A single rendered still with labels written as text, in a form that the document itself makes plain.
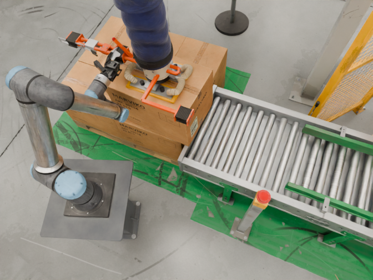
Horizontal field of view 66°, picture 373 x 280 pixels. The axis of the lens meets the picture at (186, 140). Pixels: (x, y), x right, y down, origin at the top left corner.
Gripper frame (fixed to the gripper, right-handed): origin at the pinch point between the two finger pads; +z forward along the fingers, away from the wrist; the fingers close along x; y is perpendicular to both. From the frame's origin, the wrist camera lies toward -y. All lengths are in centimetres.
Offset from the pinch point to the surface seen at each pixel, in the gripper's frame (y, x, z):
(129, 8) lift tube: 28, 49, -10
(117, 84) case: 3.8, -12.5, -14.3
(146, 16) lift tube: 33, 43, -7
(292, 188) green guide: 130, -52, -24
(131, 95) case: 17.0, -12.2, -19.0
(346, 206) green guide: 162, -49, -25
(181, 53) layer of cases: 11, -60, 60
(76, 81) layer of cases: -61, -59, 0
